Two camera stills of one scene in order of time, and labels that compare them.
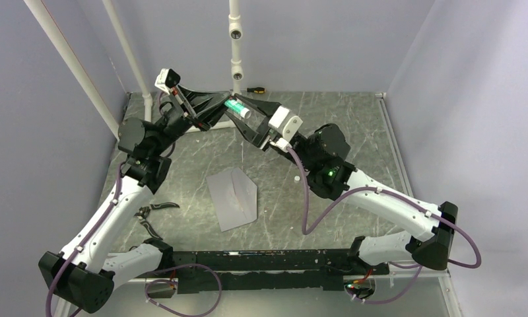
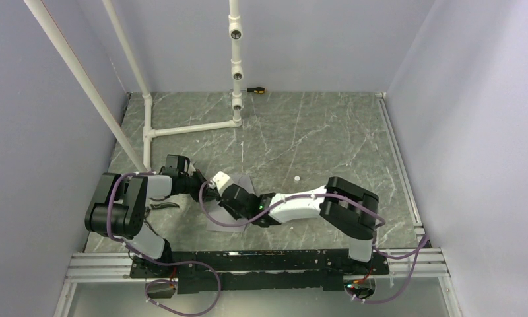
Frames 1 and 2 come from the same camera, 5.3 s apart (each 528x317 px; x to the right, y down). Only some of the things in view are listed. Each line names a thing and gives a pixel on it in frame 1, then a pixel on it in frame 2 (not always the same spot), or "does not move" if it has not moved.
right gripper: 261,137 to 228,209
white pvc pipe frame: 111,123 does not move
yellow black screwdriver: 256,90 does not move
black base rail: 208,271 does not move
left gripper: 202,109 to 201,180
